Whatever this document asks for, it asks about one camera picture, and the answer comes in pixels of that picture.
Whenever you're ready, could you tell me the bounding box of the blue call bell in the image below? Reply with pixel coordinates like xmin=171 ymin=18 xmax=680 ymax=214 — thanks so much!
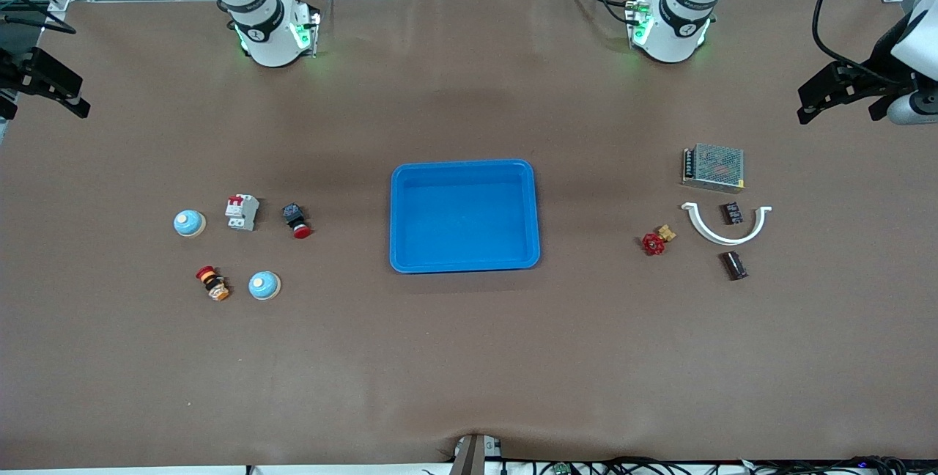
xmin=174 ymin=210 xmax=207 ymax=238
xmin=248 ymin=270 xmax=281 ymax=301

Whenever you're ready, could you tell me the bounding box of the large dark electrolytic capacitor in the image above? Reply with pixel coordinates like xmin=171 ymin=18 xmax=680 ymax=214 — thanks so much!
xmin=720 ymin=251 xmax=750 ymax=281

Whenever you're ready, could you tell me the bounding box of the blue plastic tray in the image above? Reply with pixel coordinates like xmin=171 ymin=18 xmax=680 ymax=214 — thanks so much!
xmin=389 ymin=159 xmax=542 ymax=274

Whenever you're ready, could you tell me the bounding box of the metal mesh power supply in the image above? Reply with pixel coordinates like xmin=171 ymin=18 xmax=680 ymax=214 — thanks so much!
xmin=682 ymin=142 xmax=746 ymax=193

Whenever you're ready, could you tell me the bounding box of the white curved plastic clamp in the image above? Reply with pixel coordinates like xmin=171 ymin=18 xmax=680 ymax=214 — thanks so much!
xmin=681 ymin=201 xmax=773 ymax=246

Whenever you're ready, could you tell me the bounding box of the red yellow emergency stop button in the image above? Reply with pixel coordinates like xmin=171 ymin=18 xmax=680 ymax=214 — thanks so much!
xmin=196 ymin=265 xmax=231 ymax=302

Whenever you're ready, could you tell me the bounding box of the black red mushroom push button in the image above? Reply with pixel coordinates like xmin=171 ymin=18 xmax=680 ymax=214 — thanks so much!
xmin=283 ymin=203 xmax=313 ymax=240

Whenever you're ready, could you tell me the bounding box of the brown table mat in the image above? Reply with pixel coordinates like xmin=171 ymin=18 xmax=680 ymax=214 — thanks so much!
xmin=0 ymin=0 xmax=938 ymax=470

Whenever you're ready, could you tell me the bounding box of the white circuit breaker red switch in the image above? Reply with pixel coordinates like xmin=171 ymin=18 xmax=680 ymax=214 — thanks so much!
xmin=224 ymin=194 xmax=260 ymax=232

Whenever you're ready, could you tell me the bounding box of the red handle brass valve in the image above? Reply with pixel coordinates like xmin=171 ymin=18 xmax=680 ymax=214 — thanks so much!
xmin=642 ymin=224 xmax=676 ymax=257

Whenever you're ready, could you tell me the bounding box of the black cable bundle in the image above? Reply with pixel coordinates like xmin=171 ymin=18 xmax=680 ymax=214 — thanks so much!
xmin=421 ymin=457 xmax=938 ymax=475

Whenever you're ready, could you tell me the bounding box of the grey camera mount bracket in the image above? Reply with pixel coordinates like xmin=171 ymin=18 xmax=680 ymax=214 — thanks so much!
xmin=449 ymin=432 xmax=503 ymax=475

